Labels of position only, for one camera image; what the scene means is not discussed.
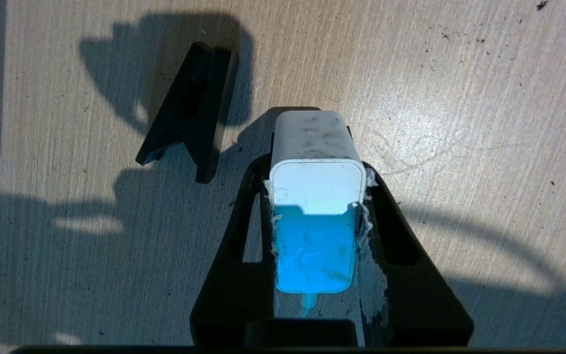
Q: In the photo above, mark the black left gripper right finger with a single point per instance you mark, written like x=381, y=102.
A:
x=410, y=305

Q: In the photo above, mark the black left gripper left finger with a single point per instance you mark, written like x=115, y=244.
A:
x=234, y=295

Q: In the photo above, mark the white power adapter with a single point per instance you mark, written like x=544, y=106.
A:
x=317, y=187

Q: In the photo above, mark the small black clip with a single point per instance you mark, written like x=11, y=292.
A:
x=204, y=98

